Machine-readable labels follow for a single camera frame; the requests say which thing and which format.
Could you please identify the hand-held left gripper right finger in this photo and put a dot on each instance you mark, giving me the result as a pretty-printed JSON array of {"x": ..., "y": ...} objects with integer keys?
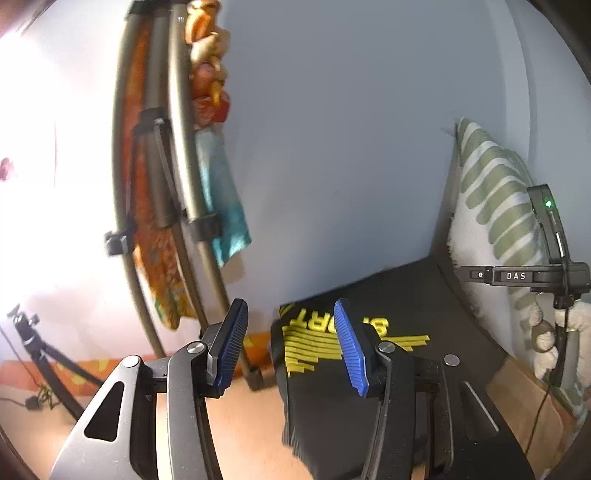
[{"x": 351, "y": 346}]

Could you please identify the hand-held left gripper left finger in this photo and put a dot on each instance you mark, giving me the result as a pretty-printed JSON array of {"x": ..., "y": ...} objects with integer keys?
[{"x": 231, "y": 344}]

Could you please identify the black pants with yellow stripes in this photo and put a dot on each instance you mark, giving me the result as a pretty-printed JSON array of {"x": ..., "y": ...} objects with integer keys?
[{"x": 318, "y": 415}]

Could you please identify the person's right hand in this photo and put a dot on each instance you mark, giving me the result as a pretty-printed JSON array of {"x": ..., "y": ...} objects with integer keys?
[{"x": 542, "y": 341}]

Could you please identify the beige blanket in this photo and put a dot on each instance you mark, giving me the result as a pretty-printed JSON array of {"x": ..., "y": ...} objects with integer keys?
[{"x": 240, "y": 438}]

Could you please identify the green and white striped pillow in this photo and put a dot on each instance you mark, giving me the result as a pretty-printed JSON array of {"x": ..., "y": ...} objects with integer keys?
[{"x": 489, "y": 184}]

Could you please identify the colourful hanging cloth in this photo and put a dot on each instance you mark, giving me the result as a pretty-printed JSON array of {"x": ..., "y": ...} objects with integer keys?
[{"x": 221, "y": 203}]

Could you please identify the small black tripod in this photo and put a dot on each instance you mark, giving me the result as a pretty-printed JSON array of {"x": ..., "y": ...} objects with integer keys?
[{"x": 46, "y": 364}]

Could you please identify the tall metal tripod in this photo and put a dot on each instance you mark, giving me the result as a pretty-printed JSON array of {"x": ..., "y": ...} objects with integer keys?
[{"x": 180, "y": 138}]

